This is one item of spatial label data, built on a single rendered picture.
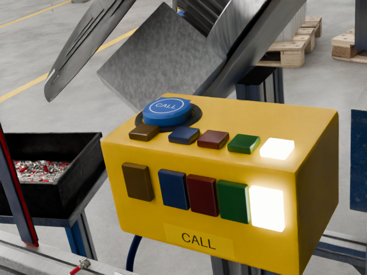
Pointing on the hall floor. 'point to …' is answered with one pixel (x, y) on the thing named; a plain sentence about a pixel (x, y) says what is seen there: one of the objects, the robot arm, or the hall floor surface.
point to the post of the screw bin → (81, 238)
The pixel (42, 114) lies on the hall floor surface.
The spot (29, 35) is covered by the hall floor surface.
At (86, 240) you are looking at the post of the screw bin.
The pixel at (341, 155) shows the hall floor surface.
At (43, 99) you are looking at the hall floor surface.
